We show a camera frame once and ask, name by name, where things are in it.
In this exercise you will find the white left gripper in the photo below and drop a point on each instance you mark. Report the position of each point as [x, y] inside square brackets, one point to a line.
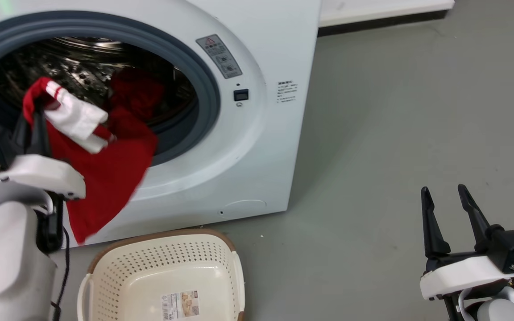
[43, 174]

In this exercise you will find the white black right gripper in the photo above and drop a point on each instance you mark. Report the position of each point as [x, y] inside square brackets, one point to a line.
[466, 272]

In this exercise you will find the red and white garment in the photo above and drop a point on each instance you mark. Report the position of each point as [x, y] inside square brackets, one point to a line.
[105, 178]

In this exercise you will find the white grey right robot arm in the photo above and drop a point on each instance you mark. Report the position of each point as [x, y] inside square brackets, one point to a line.
[498, 310]

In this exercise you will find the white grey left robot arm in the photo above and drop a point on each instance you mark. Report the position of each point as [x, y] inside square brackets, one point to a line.
[7, 258]

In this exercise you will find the steel washing machine drum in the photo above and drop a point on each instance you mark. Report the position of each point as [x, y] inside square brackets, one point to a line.
[78, 62]

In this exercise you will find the cream perforated laundry basket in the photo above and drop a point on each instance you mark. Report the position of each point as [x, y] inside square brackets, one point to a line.
[150, 276]

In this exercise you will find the white front-load washing machine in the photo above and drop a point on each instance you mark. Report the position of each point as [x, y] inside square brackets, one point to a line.
[257, 147]

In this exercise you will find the dark red garment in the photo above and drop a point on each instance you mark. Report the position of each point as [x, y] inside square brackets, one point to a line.
[137, 89]

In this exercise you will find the grey rubber door gasket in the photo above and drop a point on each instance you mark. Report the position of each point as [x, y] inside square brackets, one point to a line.
[205, 84]

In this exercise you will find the grey warning sticker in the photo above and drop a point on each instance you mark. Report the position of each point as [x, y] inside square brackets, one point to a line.
[219, 55]

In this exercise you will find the round filter cover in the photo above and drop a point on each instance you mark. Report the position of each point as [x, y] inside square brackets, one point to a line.
[246, 206]

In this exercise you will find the black door lock latch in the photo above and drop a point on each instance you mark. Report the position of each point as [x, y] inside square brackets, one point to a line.
[241, 95]

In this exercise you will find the small printed text label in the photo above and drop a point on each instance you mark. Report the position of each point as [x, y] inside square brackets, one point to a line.
[287, 92]

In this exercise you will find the paper label sticker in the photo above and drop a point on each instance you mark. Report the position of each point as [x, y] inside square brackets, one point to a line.
[180, 304]

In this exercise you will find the white platform with black base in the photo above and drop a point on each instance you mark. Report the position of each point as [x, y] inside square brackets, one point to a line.
[382, 11]

